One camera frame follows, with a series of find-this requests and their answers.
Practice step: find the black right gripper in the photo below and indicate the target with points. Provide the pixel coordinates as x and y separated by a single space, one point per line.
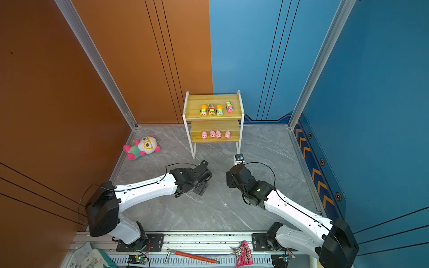
229 179

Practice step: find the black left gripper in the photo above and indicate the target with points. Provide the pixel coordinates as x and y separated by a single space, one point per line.
203 188

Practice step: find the orange green toy truck bottom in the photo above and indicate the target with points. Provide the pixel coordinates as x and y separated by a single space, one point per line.
203 110

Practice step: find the green orange toy truck top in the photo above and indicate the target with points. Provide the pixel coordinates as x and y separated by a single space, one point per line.
219 110

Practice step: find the pink toy truck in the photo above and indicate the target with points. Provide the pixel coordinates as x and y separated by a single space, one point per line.
229 107

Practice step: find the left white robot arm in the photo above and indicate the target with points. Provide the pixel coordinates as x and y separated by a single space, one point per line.
105 208

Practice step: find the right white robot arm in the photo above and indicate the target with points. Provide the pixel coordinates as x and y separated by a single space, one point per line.
331 242

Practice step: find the plush doll pink white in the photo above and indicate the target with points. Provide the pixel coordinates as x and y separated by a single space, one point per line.
146 145

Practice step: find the pink snack packet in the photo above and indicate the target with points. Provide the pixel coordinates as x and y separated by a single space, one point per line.
243 255

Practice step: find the circuit board right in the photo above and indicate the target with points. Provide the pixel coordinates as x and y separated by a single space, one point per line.
281 261

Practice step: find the green circuit board left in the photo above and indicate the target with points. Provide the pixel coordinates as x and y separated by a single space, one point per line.
138 261

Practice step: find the teal cloth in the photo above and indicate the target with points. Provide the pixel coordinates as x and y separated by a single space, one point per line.
89 257

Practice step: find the white shelf frame with wood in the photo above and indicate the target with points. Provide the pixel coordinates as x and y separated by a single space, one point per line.
196 124

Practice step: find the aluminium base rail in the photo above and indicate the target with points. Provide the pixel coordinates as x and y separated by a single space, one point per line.
215 245

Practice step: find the red handled tool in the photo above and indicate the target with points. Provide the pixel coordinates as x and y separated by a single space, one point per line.
190 256

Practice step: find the aluminium corner post right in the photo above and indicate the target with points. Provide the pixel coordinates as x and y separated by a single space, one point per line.
338 22

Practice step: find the aluminium corner post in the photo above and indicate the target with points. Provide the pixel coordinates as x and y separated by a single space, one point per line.
338 22
77 26

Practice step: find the aluminium corner post left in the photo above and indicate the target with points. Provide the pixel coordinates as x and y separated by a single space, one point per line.
77 26

